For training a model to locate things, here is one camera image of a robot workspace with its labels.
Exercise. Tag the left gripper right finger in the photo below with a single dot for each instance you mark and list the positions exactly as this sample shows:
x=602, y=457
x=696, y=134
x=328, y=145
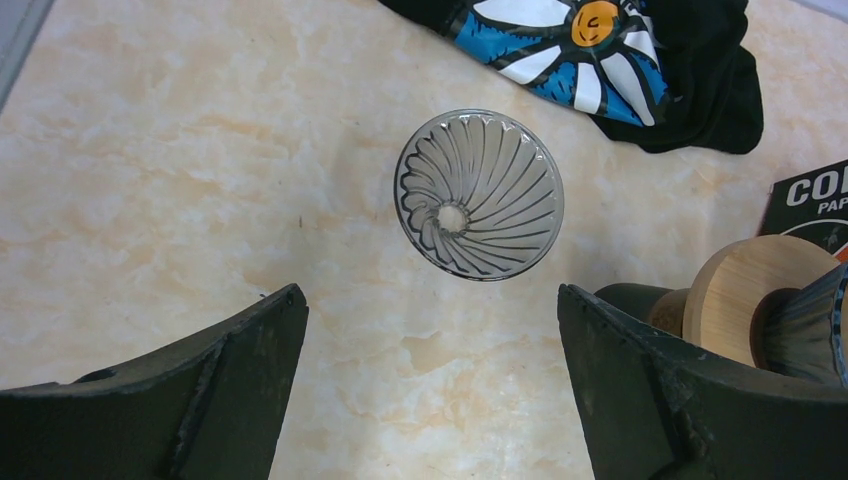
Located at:
x=653, y=406

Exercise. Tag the orange coffee filter box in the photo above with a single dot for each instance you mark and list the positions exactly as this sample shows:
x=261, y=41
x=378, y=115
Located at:
x=811, y=206

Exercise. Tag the ribbed glass dripper cone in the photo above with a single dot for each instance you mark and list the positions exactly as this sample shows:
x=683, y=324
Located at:
x=805, y=335

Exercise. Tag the black cloth with flower print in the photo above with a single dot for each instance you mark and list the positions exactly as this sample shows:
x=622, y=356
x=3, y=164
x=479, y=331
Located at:
x=662, y=75

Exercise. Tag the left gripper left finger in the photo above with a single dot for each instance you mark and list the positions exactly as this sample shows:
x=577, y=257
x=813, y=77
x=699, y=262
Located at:
x=208, y=406

